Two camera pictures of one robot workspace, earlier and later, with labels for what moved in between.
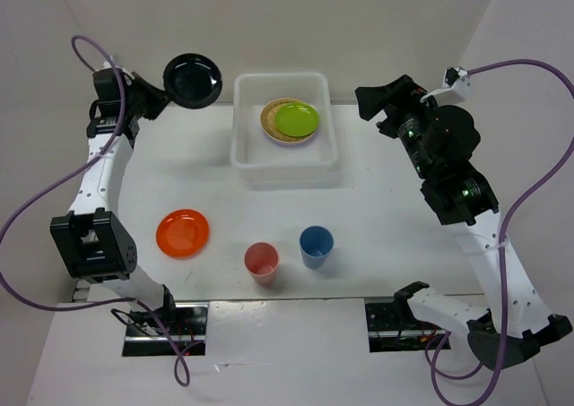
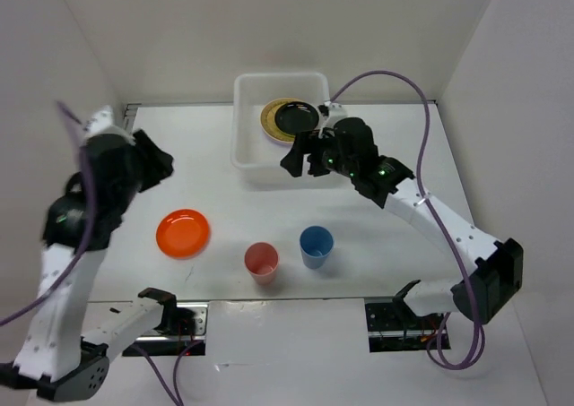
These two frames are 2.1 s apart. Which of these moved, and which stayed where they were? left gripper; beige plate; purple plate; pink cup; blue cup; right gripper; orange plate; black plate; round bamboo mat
Moved: black plate; left gripper; right gripper
Stayed: pink cup; blue cup; round bamboo mat; purple plate; orange plate; beige plate
